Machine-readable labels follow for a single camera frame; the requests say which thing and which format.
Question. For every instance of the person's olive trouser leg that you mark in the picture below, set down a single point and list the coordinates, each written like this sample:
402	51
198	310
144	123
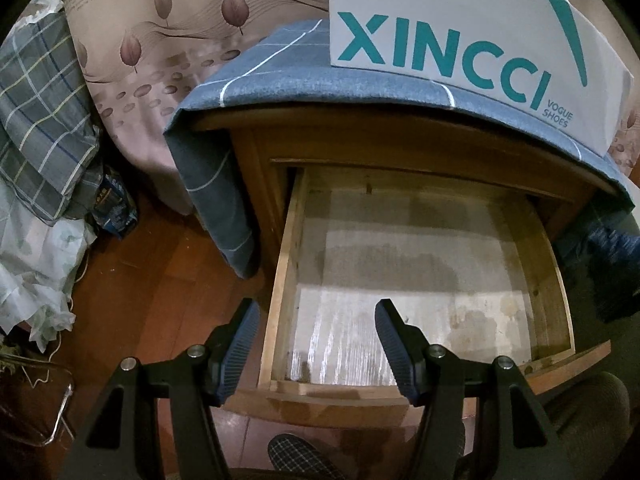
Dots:
585	410

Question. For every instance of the white floral cloth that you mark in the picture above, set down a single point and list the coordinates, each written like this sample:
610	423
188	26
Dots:
35	270

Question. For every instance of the blue plastic package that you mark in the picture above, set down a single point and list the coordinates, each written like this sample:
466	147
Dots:
112	205

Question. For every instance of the leaf-print bed sheet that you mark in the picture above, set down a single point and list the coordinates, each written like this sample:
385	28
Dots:
175	35

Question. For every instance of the white drawer liner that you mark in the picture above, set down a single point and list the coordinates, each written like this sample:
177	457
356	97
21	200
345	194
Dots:
400	270

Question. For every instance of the grey plaid blanket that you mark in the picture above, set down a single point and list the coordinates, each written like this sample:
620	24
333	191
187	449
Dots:
45	110

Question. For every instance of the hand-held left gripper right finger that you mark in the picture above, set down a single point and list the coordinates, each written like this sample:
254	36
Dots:
395	345

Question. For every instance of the blue grid-lined cloth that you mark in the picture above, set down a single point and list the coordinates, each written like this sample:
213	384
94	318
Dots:
300	75

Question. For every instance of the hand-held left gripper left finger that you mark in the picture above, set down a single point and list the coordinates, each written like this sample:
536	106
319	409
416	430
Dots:
240	345

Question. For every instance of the plaid slipper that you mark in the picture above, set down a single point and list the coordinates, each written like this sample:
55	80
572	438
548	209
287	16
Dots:
295	452

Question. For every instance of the wooden drawer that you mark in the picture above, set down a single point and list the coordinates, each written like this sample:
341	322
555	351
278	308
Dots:
289	270

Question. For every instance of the wooden nightstand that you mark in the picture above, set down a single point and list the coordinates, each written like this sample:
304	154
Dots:
255	170

